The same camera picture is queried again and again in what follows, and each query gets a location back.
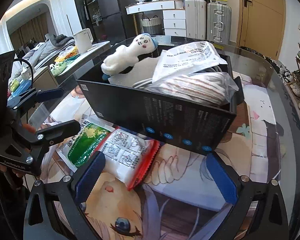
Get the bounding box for white coiled cable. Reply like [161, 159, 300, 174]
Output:
[132, 65, 223, 90]

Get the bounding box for white electric kettle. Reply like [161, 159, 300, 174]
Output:
[73, 28, 94, 54]

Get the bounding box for silver suitcase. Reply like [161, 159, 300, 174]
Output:
[206, 2, 232, 44]

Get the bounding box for person's hand on handle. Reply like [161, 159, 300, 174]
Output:
[0, 124, 36, 178]

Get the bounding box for green white packet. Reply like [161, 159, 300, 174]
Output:
[56, 114, 114, 172]

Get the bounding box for white printed plastic pouch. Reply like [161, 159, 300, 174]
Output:
[152, 41, 227, 83]

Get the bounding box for striped cloth in bag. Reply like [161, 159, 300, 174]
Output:
[145, 72, 239, 106]

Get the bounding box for woven laundry basket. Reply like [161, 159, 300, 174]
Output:
[141, 15, 163, 35]

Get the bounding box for white suitcase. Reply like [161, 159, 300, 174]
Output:
[185, 0, 207, 40]

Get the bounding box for red white tissue pack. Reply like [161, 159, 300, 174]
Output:
[95, 128, 160, 191]

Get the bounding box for white foam piece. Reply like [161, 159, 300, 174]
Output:
[108, 56, 161, 87]

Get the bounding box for wooden door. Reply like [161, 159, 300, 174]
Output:
[237, 0, 286, 60]

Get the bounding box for black refrigerator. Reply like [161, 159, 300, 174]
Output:
[97, 0, 136, 44]

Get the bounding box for anime printed desk mat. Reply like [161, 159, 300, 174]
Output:
[27, 72, 282, 240]

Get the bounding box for white drawer desk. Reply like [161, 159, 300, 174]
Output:
[126, 0, 186, 37]

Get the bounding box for white blue plush doll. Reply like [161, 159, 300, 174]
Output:
[101, 33, 158, 80]

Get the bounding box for black cardboard box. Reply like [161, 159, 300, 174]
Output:
[76, 63, 244, 155]

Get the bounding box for dark glass cabinet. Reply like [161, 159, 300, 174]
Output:
[75, 0, 104, 43]

